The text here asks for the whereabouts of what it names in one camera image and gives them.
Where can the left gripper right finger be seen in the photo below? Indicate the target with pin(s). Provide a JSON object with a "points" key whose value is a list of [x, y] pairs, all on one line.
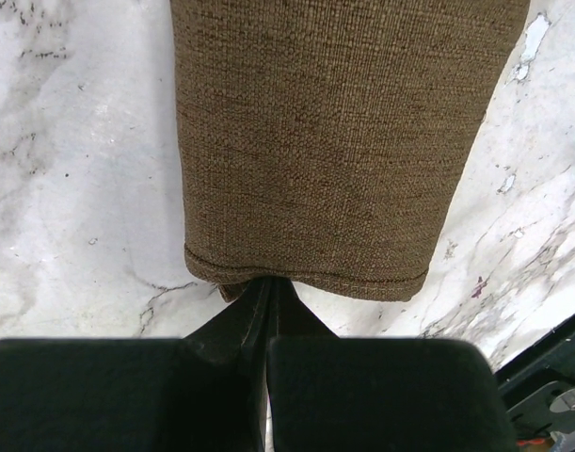
{"points": [[329, 393]]}

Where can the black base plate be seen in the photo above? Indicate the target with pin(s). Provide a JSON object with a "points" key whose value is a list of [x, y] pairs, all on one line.
{"points": [[538, 390]]}

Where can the brown cloth napkin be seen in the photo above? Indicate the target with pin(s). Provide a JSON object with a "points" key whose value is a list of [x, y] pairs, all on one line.
{"points": [[323, 141]]}

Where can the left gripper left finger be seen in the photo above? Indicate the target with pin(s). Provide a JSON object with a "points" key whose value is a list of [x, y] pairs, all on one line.
{"points": [[203, 392]]}

